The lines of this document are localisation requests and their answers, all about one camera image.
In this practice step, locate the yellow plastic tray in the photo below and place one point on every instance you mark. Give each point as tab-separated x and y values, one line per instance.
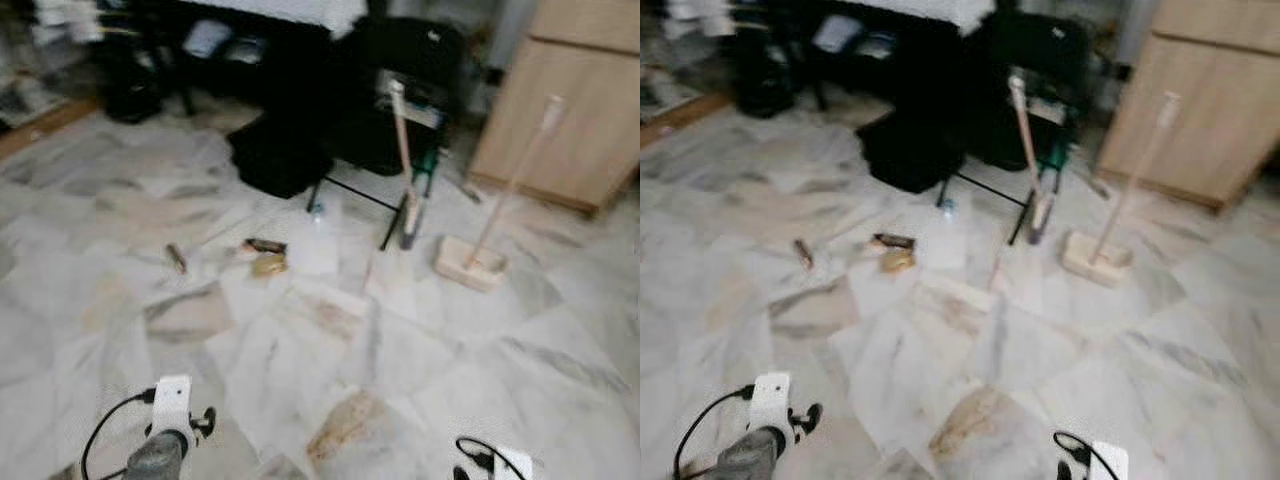
897	260
269	265

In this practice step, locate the beige broom purple bristles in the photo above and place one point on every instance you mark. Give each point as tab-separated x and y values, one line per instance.
401	150
1026	150

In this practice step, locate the black floor bag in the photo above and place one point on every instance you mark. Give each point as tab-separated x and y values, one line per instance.
910	150
280	155

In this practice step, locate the small brown scrap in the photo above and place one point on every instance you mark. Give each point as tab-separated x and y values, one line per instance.
803	253
176	258

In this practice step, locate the dark brown snack wrapper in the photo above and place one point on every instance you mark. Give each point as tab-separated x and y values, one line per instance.
266	245
893	240

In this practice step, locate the clear plastic water bottle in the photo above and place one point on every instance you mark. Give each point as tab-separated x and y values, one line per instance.
948	209
319	214

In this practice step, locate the brown wooden plank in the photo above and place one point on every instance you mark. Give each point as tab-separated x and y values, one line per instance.
40	125
680	115

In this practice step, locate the green bag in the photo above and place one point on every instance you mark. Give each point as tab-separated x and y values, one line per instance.
1058	160
427	170

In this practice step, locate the black backpack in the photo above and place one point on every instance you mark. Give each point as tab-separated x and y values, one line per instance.
132	85
765	80

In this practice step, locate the grey EleRobot bag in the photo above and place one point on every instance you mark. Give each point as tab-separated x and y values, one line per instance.
245	50
876	45

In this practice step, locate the white bag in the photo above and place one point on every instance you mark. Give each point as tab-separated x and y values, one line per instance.
207	38
836	32

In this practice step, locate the light wood cabinet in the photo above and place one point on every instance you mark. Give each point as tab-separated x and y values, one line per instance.
1190	110
560	120

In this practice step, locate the black folding chair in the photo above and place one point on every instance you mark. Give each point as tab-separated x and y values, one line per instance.
400	60
1030	50

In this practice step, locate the table with white lace cloth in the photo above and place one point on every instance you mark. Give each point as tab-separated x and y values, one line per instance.
280	12
920	10

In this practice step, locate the white stacked items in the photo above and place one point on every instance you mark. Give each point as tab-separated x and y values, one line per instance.
690	10
65	20

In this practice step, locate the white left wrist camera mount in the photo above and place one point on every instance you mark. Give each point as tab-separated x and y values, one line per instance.
172	400
770	398

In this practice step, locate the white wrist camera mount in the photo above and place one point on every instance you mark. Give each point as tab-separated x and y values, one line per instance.
1108	462
515	465
770	398
172	400

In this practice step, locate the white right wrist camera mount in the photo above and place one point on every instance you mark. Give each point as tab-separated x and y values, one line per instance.
515	465
1108	462

